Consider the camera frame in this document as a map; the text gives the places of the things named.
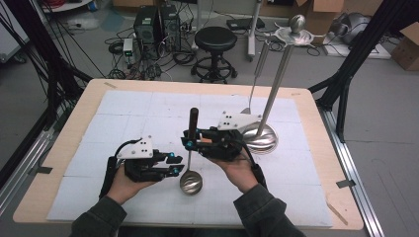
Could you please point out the closed cardboard box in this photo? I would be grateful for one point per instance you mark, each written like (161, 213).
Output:
(406, 49)

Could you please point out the open cardboard box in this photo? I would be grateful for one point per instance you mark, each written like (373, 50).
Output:
(326, 6)

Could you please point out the white flat board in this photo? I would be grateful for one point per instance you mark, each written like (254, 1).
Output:
(362, 52)

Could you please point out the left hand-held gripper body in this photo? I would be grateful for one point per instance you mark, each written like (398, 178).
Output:
(141, 171)

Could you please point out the grey tape strip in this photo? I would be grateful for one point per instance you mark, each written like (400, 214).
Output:
(44, 170)
(346, 183)

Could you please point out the black flat box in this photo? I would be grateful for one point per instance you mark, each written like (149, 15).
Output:
(245, 23)

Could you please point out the small silver power box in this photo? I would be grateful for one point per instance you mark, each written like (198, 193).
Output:
(127, 46)

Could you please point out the aluminium rail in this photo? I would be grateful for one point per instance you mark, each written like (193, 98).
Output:
(349, 164)
(26, 164)

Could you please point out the grey round device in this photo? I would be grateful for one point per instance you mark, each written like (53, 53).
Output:
(355, 24)

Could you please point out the black frame strut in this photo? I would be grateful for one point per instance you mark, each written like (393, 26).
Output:
(367, 42)

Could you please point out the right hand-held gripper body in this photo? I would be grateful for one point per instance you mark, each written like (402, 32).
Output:
(224, 148)

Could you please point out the white stand post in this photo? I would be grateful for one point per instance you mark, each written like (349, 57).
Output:
(253, 33)

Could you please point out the person's right hand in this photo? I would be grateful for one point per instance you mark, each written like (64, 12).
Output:
(240, 174)

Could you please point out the white grid mat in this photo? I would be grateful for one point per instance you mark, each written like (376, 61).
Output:
(115, 108)

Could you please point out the person's left hand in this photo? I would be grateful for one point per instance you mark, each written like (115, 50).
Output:
(125, 189)

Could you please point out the black computer tower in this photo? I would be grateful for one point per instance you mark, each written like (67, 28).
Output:
(146, 29)
(171, 26)

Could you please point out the black round stool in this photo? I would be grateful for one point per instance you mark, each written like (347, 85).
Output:
(215, 38)

